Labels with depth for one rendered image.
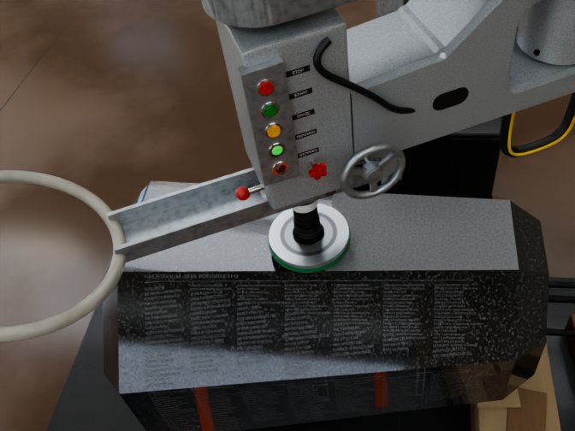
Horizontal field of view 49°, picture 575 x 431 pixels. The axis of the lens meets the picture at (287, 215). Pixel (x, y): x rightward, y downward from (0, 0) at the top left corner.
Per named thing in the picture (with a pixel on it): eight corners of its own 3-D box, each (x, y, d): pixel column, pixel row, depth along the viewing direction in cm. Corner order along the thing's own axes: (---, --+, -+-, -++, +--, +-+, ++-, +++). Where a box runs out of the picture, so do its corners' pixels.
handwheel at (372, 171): (388, 161, 146) (388, 110, 135) (407, 189, 139) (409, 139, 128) (327, 180, 144) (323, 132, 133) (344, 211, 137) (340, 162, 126)
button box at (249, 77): (296, 167, 133) (279, 53, 112) (300, 175, 131) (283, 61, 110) (260, 179, 132) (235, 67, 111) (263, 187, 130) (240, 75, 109)
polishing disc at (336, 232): (355, 262, 160) (355, 259, 159) (272, 274, 160) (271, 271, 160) (342, 200, 174) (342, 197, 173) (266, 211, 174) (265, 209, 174)
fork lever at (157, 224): (374, 132, 162) (374, 118, 158) (408, 182, 150) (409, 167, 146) (110, 215, 152) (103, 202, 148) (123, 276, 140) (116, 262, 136)
